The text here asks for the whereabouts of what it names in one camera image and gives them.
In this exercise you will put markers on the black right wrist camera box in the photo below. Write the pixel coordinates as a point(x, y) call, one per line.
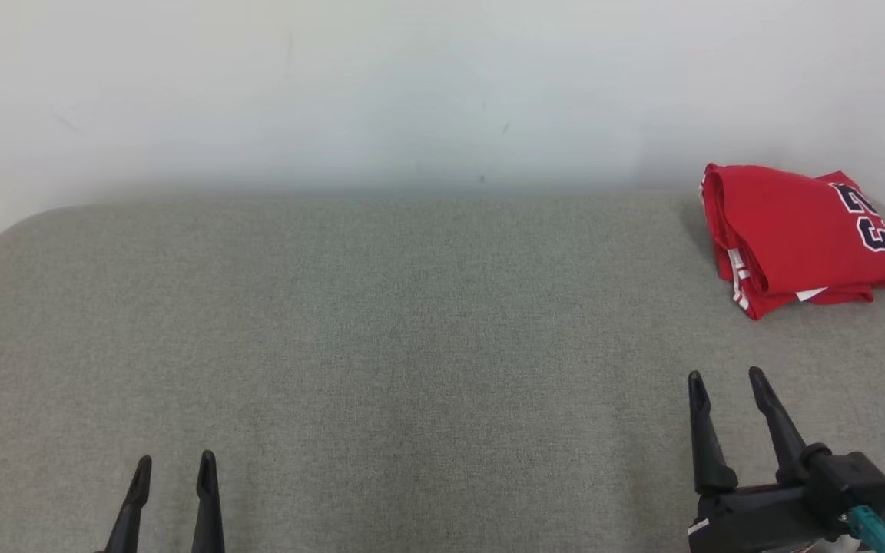
point(850, 484)

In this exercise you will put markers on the teal right camera connector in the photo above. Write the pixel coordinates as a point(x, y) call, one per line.
point(869, 530)

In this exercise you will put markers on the red jersey with number print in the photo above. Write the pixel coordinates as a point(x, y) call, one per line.
point(788, 223)

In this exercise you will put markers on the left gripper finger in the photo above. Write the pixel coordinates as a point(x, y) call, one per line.
point(134, 514)
point(208, 514)

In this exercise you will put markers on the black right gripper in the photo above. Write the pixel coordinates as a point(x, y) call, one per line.
point(750, 518)

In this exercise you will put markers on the red shorts with white stripe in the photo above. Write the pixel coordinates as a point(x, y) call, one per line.
point(765, 303)

